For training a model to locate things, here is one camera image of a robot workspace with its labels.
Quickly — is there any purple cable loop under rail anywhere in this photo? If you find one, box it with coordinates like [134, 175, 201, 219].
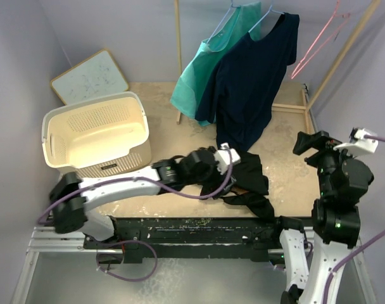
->
[96, 239, 158, 281]

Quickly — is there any blue wire hanger teal shirt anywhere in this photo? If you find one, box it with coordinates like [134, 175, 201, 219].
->
[206, 0, 239, 44]

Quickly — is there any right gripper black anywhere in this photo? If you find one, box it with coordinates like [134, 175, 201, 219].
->
[294, 129, 362, 196]

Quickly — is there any wooden clothes rack frame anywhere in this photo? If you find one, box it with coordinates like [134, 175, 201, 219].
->
[174, 0, 381, 132]

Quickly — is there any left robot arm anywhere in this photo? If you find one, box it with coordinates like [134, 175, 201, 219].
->
[46, 148, 233, 248]

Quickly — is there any blue wire hanger navy shirt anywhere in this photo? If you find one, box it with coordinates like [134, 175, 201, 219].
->
[248, 0, 285, 33]

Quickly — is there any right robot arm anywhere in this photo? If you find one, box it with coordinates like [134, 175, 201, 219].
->
[271, 128, 378, 303]

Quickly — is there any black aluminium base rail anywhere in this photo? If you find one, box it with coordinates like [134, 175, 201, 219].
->
[27, 217, 315, 263]

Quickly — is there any navy blue t shirt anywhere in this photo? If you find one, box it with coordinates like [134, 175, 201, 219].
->
[195, 13, 300, 151]

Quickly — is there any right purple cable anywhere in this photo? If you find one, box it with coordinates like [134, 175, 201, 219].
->
[322, 134, 385, 304]

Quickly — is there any small whiteboard wooden frame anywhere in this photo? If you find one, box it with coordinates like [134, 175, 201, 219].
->
[50, 49, 129, 105]

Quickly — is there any pink wire hanger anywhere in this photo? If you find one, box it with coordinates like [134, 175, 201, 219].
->
[290, 0, 351, 80]

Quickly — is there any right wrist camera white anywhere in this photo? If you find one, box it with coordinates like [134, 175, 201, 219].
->
[333, 127, 378, 158]

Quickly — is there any cream plastic laundry basket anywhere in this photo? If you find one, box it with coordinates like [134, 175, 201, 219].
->
[42, 91, 152, 178]

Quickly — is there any teal green t shirt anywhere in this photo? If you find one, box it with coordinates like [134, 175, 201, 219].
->
[170, 2, 262, 119]

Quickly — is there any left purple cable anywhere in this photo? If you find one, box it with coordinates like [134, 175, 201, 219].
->
[37, 150, 234, 225]

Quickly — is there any black printed t shirt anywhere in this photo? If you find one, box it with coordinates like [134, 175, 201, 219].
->
[182, 146, 275, 221]

